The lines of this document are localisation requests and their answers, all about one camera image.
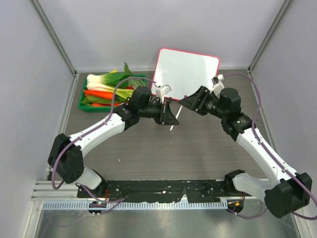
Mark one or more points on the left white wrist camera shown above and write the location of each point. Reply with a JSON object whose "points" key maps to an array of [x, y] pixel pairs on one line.
{"points": [[161, 90]]}

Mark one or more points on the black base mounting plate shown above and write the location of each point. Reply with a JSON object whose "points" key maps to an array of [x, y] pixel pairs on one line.
{"points": [[166, 191]]}

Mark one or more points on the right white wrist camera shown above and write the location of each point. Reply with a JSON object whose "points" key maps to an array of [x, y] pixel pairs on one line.
{"points": [[217, 84]]}

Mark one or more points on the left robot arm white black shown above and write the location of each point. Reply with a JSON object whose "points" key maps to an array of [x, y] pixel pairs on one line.
{"points": [[67, 153]]}

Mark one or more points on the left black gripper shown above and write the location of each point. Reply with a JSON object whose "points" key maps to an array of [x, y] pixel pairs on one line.
{"points": [[167, 117]]}

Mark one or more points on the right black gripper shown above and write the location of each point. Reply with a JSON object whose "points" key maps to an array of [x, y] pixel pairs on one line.
{"points": [[202, 93]]}

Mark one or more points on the pink framed whiteboard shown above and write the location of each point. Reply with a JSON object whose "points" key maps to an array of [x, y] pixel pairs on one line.
{"points": [[184, 72]]}

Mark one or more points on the white marker pen pink cap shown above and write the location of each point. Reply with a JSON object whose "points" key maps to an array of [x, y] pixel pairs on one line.
{"points": [[177, 115]]}

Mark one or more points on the white slotted cable duct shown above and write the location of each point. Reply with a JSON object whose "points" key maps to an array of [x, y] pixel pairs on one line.
{"points": [[91, 205]]}

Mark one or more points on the aluminium frame rail left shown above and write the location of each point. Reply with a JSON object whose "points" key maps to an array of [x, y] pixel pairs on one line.
{"points": [[74, 75]]}

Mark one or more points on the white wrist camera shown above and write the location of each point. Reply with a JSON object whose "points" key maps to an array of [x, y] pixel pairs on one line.
{"points": [[161, 90], [217, 84]]}

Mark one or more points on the green plastic tray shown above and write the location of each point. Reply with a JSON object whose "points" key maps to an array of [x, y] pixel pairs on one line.
{"points": [[96, 104]]}

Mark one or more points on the orange carrot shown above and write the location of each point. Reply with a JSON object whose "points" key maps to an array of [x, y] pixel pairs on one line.
{"points": [[100, 94]]}

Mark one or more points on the green onion stalks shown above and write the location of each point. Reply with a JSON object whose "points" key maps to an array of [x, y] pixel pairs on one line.
{"points": [[127, 88]]}

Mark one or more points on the aluminium frame rail right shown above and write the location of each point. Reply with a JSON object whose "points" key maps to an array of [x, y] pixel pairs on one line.
{"points": [[286, 5]]}

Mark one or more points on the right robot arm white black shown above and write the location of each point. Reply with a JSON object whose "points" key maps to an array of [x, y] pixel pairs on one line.
{"points": [[284, 190]]}

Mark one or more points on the aluminium frame rail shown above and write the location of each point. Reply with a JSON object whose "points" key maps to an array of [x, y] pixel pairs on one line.
{"points": [[74, 75], [286, 5]]}

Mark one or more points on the bok choy white green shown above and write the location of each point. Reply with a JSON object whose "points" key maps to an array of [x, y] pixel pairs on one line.
{"points": [[110, 79]]}

